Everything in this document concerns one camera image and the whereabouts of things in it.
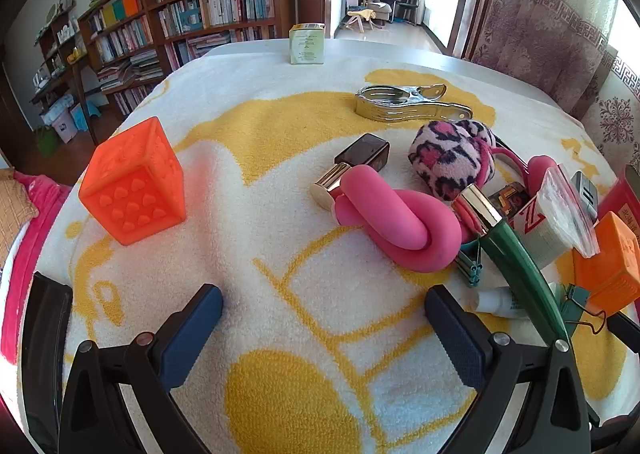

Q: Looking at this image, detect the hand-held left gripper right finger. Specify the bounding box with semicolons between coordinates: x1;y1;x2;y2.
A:
424;284;594;454

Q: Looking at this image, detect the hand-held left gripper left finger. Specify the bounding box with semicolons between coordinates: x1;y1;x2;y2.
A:
59;284;224;454

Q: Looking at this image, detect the white green ointment tube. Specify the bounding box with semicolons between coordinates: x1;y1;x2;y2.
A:
470;284;566;321

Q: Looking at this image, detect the green tube with gold cap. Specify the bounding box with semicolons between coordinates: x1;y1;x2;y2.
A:
451;184;571;345

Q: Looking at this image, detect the pink foam twist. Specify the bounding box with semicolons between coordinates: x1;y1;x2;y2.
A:
334;155;559;274

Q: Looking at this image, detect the orange cube with hearts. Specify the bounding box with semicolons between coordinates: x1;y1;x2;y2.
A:
78;116;187;247

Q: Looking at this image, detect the orange cube with duck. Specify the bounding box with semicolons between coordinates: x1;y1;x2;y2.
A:
572;211;640;317

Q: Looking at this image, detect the grey metal box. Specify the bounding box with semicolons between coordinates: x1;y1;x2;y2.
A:
570;170;599;222

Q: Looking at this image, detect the red container box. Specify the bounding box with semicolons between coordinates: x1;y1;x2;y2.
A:
595;165;640;235

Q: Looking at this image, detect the teal binder clip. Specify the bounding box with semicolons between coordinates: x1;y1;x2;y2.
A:
454;241;483;288
557;284;607;335

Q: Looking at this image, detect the white yellow fleece blanket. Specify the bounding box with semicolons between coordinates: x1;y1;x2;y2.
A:
37;55;631;454

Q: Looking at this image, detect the white carton with red print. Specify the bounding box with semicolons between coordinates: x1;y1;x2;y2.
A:
510;196;576;270

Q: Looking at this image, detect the black curved panel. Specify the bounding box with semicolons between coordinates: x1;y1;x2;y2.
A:
20;271;74;454

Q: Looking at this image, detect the leopard print plush toy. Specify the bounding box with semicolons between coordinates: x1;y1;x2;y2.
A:
408;119;528;201

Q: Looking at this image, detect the pink cloth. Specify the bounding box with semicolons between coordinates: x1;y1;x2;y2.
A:
0;169;73;365

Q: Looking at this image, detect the brown bottle with gold cap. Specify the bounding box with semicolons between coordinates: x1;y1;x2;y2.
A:
309;133;391;211

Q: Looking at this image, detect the large silver metal clip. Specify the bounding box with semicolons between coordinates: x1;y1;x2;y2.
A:
354;83;474;124

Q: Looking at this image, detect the light blue stool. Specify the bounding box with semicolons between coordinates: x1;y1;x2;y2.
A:
70;101;103;132

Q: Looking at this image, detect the green bag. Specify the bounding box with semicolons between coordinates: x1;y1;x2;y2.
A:
35;126;58;157

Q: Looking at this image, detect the white storage bin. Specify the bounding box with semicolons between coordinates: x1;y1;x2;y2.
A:
45;99;78;142

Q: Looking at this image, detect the small wooden shelf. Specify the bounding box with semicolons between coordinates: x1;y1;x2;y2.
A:
30;4;101;145

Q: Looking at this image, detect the green tin box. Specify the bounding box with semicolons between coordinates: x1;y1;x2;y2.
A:
288;23;326;66

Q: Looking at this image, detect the patterned purple white curtain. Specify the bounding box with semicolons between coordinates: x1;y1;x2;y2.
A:
462;0;640;175

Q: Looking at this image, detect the stool with yellow cloth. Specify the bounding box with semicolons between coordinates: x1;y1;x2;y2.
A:
345;8;378;32

